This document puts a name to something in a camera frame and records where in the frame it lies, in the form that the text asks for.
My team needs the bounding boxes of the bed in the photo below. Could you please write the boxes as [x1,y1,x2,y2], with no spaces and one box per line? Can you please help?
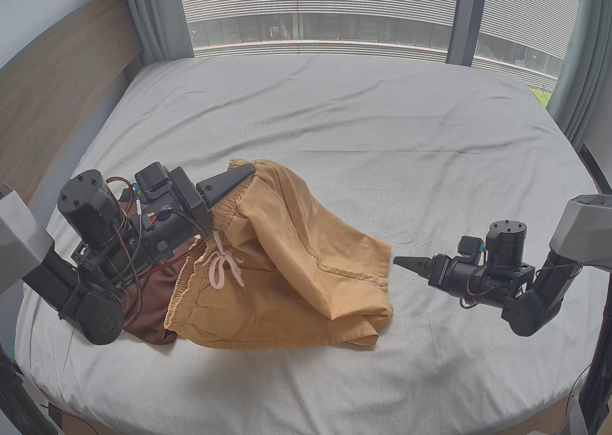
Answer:
[0,0,605,435]

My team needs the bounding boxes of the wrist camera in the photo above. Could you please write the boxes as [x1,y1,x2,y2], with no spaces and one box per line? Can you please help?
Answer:
[134,161,176,204]
[457,235,484,258]

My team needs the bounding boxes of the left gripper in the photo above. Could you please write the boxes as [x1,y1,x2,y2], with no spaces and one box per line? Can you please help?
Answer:
[142,163,257,260]

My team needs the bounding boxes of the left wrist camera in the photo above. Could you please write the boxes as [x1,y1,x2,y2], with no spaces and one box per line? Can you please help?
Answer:
[134,161,176,204]

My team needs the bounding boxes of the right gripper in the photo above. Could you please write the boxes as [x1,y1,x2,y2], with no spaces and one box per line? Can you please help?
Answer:
[393,254,479,299]

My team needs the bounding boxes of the mustard yellow shorts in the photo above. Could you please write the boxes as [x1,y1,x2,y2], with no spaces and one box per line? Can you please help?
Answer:
[164,158,394,350]

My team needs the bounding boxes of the brown garment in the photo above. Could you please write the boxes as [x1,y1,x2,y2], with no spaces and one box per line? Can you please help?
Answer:
[115,184,204,346]

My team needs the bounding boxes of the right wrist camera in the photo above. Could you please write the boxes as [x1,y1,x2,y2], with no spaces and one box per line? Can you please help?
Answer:
[457,235,484,258]

